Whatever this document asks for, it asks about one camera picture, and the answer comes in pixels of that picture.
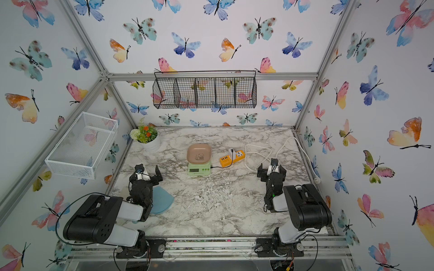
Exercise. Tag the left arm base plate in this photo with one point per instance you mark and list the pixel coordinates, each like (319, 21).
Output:
(144, 249)

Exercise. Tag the orange power strip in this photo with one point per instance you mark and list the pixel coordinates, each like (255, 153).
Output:
(229, 159)

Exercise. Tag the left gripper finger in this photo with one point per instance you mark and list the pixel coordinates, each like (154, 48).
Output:
(158, 177)
(139, 169)

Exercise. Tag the green electronic kitchen scale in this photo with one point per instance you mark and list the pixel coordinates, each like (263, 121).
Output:
(195, 169)

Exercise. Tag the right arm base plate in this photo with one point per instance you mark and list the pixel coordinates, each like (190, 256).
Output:
(278, 249)

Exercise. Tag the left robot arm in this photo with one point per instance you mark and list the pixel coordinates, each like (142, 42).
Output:
(95, 221)

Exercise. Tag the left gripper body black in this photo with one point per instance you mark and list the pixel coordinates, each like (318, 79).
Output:
(149, 185)

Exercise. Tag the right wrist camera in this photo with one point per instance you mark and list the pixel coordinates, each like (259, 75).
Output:
(273, 169)

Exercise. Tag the white mesh wall basket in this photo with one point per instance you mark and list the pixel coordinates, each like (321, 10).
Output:
(79, 152)

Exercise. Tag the pink bowl on scale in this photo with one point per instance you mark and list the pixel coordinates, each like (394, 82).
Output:
(199, 153)

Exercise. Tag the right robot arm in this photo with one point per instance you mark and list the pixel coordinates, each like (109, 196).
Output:
(308, 212)

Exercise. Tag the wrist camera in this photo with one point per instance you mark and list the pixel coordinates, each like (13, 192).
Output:
(142, 176)
(273, 169)

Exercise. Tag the black wire wall basket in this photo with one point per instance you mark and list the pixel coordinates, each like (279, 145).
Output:
(204, 89)

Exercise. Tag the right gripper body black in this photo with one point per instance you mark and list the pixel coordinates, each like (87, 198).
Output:
(268, 183)

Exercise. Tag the potted plant white pot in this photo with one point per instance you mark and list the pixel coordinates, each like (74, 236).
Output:
(147, 135)

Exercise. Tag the aluminium front rail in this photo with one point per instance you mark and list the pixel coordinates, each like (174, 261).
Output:
(246, 248)

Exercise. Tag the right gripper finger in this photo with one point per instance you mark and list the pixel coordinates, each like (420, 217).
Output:
(274, 162)
(262, 173)

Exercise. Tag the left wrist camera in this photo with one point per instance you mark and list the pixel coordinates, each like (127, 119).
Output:
(142, 176)

